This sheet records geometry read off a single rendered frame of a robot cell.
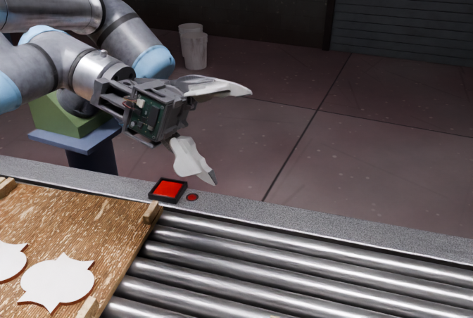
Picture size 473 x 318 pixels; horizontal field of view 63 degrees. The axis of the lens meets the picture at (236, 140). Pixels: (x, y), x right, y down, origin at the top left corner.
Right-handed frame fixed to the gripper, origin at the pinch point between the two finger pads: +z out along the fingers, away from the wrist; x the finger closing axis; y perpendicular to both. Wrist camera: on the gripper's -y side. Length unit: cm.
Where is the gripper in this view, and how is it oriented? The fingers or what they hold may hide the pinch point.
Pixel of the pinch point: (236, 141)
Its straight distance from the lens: 54.7
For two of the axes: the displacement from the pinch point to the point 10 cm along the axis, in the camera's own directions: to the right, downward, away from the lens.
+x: 3.3, -8.6, -3.9
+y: -3.6, 2.7, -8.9
